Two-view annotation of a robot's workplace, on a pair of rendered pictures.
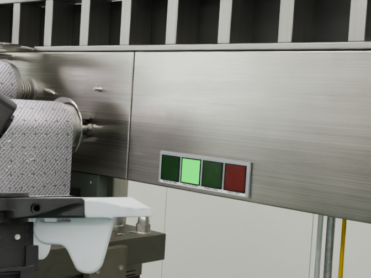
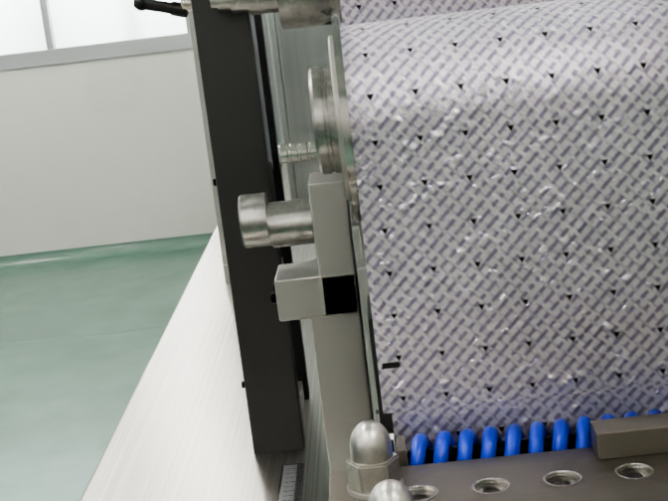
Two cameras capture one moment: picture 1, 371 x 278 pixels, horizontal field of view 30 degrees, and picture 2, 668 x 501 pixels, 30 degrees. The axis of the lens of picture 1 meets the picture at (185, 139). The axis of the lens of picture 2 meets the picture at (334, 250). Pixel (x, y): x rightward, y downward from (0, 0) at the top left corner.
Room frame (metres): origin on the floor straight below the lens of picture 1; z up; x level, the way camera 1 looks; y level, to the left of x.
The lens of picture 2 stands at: (0.89, -0.18, 1.36)
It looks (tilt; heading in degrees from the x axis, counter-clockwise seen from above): 13 degrees down; 50
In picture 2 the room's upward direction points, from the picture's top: 7 degrees counter-clockwise
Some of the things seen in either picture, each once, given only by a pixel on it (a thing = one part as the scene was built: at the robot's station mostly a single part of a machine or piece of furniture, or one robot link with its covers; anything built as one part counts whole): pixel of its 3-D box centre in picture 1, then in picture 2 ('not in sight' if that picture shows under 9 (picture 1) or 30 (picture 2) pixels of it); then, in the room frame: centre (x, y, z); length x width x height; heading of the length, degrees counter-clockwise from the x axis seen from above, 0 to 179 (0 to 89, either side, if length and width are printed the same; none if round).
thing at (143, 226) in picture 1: (143, 222); not in sight; (1.55, 0.08, 1.05); 0.04 x 0.04 x 0.04
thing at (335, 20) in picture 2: not in sight; (346, 117); (1.47, 0.47, 1.25); 0.15 x 0.01 x 0.15; 47
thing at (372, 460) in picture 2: not in sight; (372, 454); (1.37, 0.38, 1.05); 0.04 x 0.04 x 0.04
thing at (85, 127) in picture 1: (75, 128); not in sight; (1.68, 0.27, 1.25); 0.07 x 0.04 x 0.04; 137
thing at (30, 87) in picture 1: (18, 90); not in sight; (1.85, 0.45, 1.34); 0.07 x 0.07 x 0.07; 47
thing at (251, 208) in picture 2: not in sight; (254, 220); (1.43, 0.55, 1.18); 0.04 x 0.02 x 0.04; 47
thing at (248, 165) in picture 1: (202, 172); not in sight; (1.44, -0.04, 1.18); 0.25 x 0.01 x 0.07; 47
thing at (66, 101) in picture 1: (62, 128); not in sight; (1.65, 0.29, 1.25); 0.15 x 0.01 x 0.15; 47
